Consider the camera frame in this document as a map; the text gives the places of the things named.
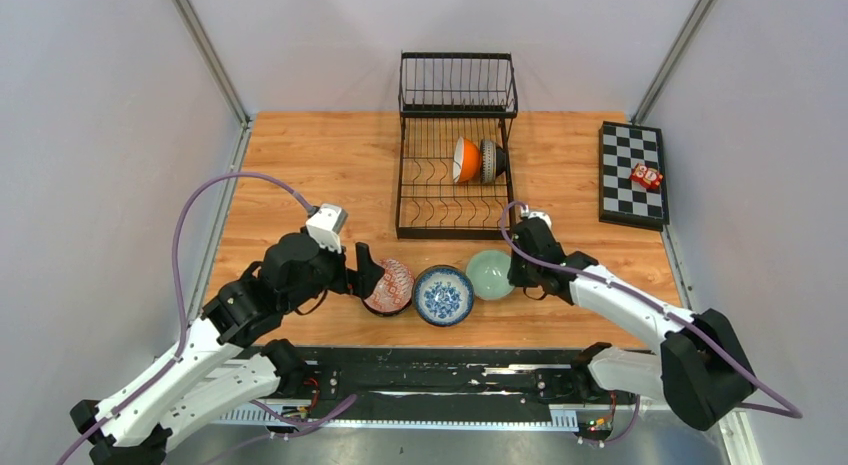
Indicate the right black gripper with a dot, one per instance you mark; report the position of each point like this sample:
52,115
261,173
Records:
515,276

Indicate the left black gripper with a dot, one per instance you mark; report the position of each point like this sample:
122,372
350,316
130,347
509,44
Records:
364,279

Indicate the pale green bowl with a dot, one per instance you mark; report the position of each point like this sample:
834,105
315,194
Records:
488,273

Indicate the blue floral bowl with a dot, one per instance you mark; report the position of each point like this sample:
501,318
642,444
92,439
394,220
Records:
443,295

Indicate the black cream patterned bowl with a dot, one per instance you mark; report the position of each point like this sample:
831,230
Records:
493,161

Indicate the black wire dish rack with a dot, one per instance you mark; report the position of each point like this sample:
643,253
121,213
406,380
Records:
443,95

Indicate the white orange bowl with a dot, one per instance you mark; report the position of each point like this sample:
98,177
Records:
467,161

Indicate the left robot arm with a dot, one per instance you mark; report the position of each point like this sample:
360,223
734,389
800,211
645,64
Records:
212,343

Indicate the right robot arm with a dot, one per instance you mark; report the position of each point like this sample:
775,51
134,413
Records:
656,329

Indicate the red patterned bowl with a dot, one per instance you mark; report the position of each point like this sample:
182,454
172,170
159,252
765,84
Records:
393,292

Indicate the black white checkerboard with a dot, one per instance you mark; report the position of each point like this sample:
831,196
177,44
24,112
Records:
632,188

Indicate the small red toy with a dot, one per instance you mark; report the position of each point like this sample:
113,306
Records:
649,178

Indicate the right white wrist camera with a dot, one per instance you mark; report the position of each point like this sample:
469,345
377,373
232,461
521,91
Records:
528,213

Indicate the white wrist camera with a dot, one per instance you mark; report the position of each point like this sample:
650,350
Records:
528,213
325,226

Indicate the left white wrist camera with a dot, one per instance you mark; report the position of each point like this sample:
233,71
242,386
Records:
325,226

